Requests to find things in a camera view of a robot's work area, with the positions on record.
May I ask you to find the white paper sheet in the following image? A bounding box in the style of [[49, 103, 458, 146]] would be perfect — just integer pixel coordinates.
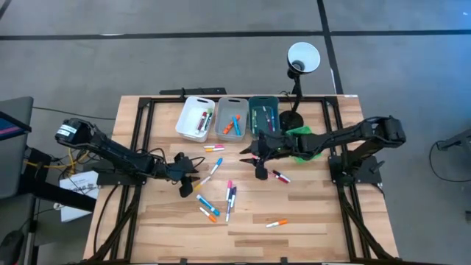
[[58, 169, 101, 223]]

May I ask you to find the black power strip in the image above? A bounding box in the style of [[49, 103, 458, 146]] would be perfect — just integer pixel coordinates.
[[159, 87, 227, 98]]

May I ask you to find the dark teal plastic bin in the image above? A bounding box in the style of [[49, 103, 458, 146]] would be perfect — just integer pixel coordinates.
[[248, 95, 280, 135]]

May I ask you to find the yellow cable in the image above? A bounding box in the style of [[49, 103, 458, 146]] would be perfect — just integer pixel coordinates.
[[24, 149, 91, 174]]

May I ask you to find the dark monitor with coloured screen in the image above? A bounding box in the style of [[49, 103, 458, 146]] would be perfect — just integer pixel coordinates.
[[0, 110, 32, 142]]

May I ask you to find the black computer mouse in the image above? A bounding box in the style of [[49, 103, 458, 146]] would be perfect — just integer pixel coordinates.
[[0, 230, 25, 265]]

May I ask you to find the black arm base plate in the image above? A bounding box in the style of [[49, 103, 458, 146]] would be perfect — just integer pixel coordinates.
[[328, 154, 386, 185], [96, 156, 150, 186]]

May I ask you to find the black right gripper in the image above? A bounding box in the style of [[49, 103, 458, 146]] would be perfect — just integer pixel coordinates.
[[238, 129, 298, 181]]

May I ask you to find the black stand leg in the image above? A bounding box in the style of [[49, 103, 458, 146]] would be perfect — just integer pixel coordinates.
[[18, 146, 97, 213]]

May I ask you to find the yellow cap white marker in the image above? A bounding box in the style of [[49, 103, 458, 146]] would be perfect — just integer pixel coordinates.
[[194, 175, 213, 191]]

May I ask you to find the grey table leg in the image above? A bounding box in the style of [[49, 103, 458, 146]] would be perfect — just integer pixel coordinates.
[[436, 127, 471, 152]]

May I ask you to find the dark red fat marker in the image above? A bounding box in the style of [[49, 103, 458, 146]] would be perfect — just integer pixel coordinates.
[[196, 110, 208, 134]]

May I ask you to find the teal fat marker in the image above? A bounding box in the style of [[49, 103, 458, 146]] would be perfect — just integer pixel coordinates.
[[196, 194, 221, 217]]

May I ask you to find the red thin marker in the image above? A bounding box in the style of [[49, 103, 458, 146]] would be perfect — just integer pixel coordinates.
[[267, 172, 289, 185]]

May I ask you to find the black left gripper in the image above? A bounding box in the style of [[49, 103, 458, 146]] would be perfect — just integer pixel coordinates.
[[163, 152, 201, 199]]

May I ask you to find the grey plastic bin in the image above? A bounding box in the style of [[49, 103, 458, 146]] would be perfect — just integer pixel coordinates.
[[216, 96, 249, 141]]

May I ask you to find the light blue cap white marker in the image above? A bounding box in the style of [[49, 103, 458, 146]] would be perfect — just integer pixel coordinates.
[[210, 157, 224, 175]]

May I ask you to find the green plastic mesh basket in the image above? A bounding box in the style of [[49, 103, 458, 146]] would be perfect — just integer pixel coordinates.
[[285, 124, 323, 163]]

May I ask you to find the black floor cable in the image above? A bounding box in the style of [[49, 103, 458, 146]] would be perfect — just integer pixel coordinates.
[[428, 139, 471, 183], [32, 106, 117, 121]]

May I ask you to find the black gooseneck desk lamp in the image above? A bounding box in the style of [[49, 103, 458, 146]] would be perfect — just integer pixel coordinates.
[[278, 41, 322, 133]]

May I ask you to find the orange highlighter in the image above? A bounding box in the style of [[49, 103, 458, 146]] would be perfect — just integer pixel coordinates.
[[222, 114, 241, 135]]

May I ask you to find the maroon thin marker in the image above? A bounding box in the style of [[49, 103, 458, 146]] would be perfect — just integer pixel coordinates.
[[262, 106, 274, 133]]

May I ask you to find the black cap white marker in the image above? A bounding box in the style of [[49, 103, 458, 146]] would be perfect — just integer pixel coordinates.
[[272, 169, 291, 183]]

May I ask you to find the black aluminium table frame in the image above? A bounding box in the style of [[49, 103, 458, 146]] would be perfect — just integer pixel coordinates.
[[79, 94, 400, 265]]

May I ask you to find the white plastic bin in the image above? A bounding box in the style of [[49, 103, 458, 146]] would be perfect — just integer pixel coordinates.
[[174, 96, 216, 144]]

